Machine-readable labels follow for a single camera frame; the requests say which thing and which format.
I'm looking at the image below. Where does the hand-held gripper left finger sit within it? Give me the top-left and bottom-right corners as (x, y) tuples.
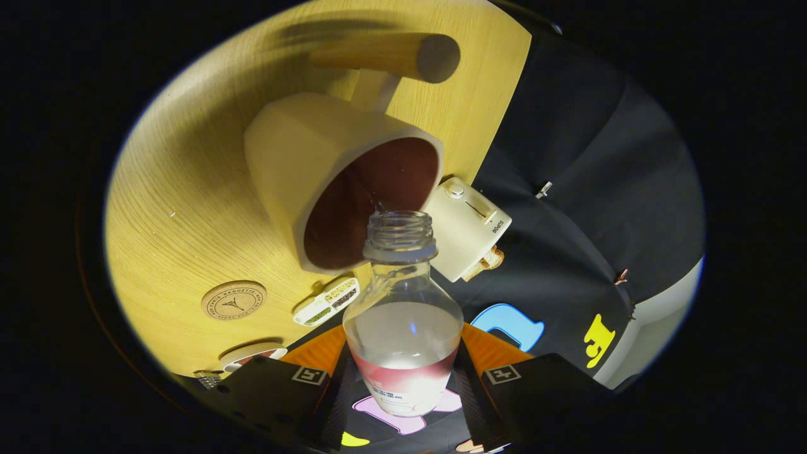
(208, 325), (357, 451)

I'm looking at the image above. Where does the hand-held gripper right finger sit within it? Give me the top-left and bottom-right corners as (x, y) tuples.
(454, 322), (631, 451)

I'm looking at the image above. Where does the clear plastic juice bottle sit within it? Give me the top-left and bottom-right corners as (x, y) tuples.
(342, 210), (465, 418)

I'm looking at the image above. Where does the round cork coaster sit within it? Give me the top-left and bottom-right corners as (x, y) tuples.
(201, 281), (267, 322)

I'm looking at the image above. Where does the beige cup with wooden handle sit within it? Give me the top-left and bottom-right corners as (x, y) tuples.
(244, 33), (461, 275)

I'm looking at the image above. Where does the white round plate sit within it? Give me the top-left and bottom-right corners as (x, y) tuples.
(219, 342), (289, 374)

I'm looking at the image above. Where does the white divided dish with grains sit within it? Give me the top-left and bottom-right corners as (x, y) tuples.
(293, 276), (361, 327)

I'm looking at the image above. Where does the toast slice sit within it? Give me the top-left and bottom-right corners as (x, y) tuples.
(462, 247), (505, 282)

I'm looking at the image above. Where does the white toaster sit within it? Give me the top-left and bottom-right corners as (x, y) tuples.
(421, 177), (513, 283)

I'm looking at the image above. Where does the wooden table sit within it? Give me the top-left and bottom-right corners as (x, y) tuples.
(104, 0), (533, 379)

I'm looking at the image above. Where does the black backdrop cloth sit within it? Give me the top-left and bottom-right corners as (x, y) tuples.
(303, 32), (704, 454)

